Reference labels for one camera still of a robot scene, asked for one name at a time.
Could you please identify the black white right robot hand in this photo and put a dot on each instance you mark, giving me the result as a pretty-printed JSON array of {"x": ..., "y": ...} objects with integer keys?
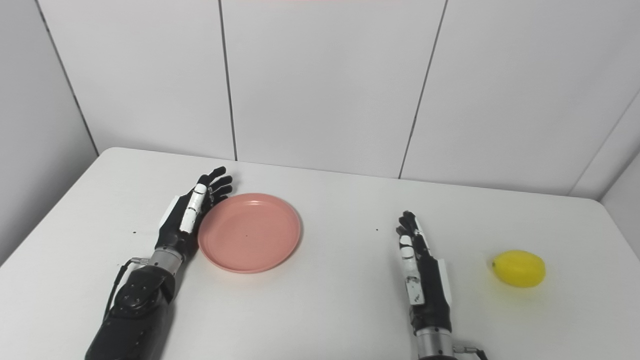
[{"x": 430, "y": 290}]

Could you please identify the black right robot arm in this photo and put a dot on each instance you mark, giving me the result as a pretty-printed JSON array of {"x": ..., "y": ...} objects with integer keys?
[{"x": 435, "y": 345}]

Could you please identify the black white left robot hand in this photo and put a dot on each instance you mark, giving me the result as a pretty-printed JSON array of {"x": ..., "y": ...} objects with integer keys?
[{"x": 175, "y": 225}]

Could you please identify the pink round plate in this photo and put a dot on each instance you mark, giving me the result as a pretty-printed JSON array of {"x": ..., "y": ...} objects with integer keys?
[{"x": 250, "y": 233}]

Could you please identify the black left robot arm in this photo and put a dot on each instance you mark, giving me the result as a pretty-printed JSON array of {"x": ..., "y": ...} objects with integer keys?
[{"x": 135, "y": 310}]

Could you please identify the yellow lemon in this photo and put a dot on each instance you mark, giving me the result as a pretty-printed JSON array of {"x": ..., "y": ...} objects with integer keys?
[{"x": 520, "y": 269}]

